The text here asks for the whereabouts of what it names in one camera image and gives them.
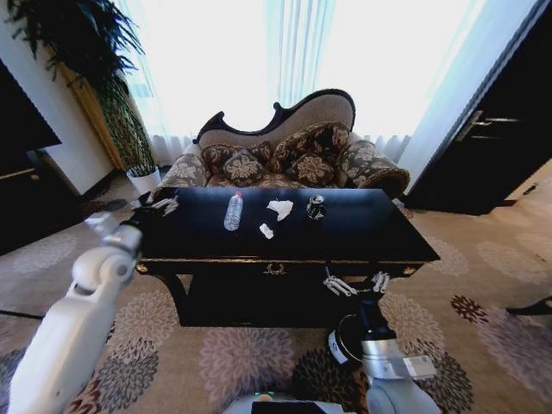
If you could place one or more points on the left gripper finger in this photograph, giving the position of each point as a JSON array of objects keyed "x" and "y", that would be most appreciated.
[
  {"x": 142, "y": 202},
  {"x": 169, "y": 206}
]

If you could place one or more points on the clear plastic bottle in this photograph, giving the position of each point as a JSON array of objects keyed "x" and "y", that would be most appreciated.
[{"x": 233, "y": 212}]

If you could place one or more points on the large crumpled white paper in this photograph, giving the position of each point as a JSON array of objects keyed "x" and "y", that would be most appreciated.
[{"x": 281, "y": 209}]

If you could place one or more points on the crushed dark drink can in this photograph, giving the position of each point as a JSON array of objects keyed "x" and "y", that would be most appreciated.
[{"x": 316, "y": 208}]

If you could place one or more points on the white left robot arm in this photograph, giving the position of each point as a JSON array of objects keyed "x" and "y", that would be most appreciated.
[{"x": 82, "y": 310}]

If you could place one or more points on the green potted plant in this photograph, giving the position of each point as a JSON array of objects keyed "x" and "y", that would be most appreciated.
[{"x": 99, "y": 64}]

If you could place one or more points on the large brown floral cushion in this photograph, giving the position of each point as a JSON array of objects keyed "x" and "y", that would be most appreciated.
[{"x": 310, "y": 140}]

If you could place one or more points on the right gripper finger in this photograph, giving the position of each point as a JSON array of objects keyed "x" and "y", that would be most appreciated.
[
  {"x": 337, "y": 284},
  {"x": 380, "y": 282}
]

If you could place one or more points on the white plant pot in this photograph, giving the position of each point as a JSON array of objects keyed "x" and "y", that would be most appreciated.
[{"x": 144, "y": 179}]

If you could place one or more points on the small crumpled white paper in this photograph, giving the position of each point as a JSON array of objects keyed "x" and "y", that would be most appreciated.
[{"x": 267, "y": 231}]

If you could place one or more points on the golden drape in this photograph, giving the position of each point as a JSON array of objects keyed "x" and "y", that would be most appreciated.
[{"x": 92, "y": 112}]

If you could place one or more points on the small floral square cushion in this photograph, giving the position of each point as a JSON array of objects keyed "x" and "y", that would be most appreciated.
[
  {"x": 243, "y": 168},
  {"x": 311, "y": 169}
]

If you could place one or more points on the black cabinet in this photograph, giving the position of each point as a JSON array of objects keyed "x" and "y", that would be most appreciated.
[{"x": 26, "y": 181}]

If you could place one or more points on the sheer white curtain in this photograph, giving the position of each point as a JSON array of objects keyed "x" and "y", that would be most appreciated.
[{"x": 241, "y": 64}]

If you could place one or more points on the dark door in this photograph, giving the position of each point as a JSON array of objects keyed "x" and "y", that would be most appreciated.
[{"x": 496, "y": 142}]

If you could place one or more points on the floral carved sofa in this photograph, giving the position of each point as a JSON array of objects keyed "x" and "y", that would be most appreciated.
[{"x": 302, "y": 112}]

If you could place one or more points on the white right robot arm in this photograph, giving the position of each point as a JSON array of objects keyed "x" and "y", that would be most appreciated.
[{"x": 397, "y": 379}]

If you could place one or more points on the dark brown patterned cushion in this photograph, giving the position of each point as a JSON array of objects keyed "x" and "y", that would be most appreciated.
[{"x": 213, "y": 159}]

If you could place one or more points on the dark slanted floor leg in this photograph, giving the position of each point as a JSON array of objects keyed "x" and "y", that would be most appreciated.
[{"x": 532, "y": 306}]

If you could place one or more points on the black wooden table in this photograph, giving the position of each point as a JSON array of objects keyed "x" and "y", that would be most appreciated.
[{"x": 284, "y": 250}]

